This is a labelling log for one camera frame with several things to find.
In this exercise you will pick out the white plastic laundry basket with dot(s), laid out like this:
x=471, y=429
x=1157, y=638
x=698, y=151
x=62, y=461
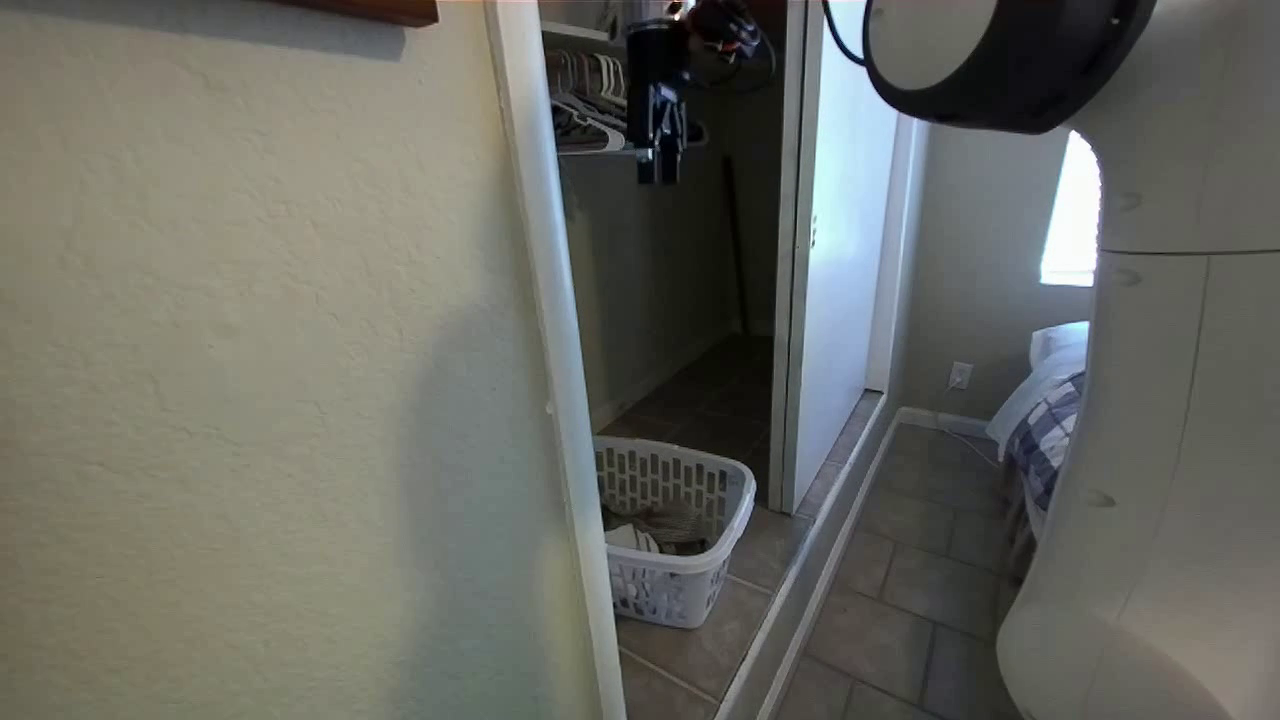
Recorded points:
x=682, y=587

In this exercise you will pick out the white floor door track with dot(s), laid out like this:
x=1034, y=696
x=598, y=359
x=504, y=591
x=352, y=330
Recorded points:
x=814, y=561

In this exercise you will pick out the wooden picture frame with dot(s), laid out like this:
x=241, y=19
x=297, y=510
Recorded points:
x=361, y=10

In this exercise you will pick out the white closet shelf unit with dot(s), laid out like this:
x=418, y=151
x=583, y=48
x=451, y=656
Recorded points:
x=583, y=34

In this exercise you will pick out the blue plaid bedding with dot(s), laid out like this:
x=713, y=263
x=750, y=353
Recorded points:
x=1047, y=427

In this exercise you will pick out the white sliding closet door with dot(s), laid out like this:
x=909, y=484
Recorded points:
x=847, y=266

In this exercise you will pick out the bright window with blinds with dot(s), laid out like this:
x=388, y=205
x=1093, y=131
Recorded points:
x=1069, y=215

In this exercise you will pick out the bunch of clothes hangers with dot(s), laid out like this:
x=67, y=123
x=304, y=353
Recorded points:
x=584, y=115

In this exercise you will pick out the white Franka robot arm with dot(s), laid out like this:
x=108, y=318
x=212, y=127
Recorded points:
x=1174, y=403

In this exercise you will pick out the gray crumpled cloth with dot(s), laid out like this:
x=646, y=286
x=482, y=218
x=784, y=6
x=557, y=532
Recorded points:
x=682, y=525

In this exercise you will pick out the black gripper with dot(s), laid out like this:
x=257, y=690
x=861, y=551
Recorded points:
x=658, y=75

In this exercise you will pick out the white striped towel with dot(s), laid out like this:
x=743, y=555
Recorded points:
x=628, y=536

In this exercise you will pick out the white wall outlet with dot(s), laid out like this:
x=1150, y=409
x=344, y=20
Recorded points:
x=962, y=372

